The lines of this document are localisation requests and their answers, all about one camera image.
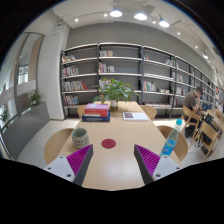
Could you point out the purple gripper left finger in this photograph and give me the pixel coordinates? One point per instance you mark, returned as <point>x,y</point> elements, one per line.
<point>72,168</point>

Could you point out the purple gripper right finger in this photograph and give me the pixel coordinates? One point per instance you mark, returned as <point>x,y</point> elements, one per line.
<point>152,166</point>

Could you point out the clear plastic water bottle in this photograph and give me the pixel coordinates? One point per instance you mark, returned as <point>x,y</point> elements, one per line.
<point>172,139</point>

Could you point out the wooden chair near left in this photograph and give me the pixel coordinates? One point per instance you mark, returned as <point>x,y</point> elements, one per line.
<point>55,143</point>

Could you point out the patterned ceramic cup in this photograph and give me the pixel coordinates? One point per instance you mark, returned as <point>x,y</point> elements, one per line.
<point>80,138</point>

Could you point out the wooden chair near right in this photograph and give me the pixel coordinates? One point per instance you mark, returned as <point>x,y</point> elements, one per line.
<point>181,148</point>

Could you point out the red round coaster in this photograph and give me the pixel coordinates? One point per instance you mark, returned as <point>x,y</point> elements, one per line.
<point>108,143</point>

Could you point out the open magazine on table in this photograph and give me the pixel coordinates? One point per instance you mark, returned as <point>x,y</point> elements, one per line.
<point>135,116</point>

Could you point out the wooden chair far right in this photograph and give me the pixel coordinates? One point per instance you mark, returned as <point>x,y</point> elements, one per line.
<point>150,111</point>

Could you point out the stack of red blue books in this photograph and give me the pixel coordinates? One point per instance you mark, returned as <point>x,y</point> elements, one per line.
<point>96,113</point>

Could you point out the wooden chair far left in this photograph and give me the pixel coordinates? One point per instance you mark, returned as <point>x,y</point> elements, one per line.
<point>81,110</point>

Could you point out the wooden slatted chair behind person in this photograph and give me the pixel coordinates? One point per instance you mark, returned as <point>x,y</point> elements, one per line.
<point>190,118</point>

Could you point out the wooden slatted chair right front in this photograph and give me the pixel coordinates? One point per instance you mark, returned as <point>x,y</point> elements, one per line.
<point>212,134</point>

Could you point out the seated person brown shirt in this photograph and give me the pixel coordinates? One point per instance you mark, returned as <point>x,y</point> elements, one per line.
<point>192,101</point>

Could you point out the potted plant by window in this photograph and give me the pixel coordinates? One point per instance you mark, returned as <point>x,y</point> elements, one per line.
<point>35,98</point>

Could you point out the green potted plant white pot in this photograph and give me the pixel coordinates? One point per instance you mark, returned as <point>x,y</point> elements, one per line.
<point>113,90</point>

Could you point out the large grey bookshelf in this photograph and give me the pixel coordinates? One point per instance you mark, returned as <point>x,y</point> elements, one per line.
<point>159,79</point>

